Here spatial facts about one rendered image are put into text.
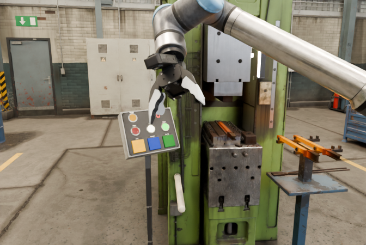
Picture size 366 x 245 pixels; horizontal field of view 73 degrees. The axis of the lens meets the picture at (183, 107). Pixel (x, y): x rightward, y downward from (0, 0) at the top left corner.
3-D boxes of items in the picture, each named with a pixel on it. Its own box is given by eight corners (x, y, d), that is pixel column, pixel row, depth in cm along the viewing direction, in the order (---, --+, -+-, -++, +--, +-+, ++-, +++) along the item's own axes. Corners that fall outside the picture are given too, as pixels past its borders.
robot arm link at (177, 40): (175, 26, 68) (146, 42, 72) (177, 40, 66) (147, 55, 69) (190, 46, 75) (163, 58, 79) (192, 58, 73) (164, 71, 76)
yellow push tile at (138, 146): (146, 151, 149) (143, 139, 151) (133, 153, 145) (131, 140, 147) (145, 151, 150) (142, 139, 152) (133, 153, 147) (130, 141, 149)
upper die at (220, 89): (242, 95, 173) (242, 81, 171) (213, 96, 171) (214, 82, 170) (226, 89, 214) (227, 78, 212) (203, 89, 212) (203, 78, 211)
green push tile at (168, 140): (175, 145, 158) (173, 134, 160) (165, 147, 155) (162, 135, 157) (174, 146, 160) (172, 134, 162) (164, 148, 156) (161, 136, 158)
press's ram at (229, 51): (262, 81, 172) (265, 21, 165) (206, 82, 169) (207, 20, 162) (242, 78, 213) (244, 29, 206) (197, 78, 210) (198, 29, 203)
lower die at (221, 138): (240, 144, 179) (240, 133, 178) (212, 145, 178) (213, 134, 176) (225, 129, 220) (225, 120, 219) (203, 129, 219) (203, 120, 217)
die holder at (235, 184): (259, 204, 183) (263, 147, 175) (208, 207, 180) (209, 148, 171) (237, 172, 237) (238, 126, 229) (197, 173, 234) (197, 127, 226)
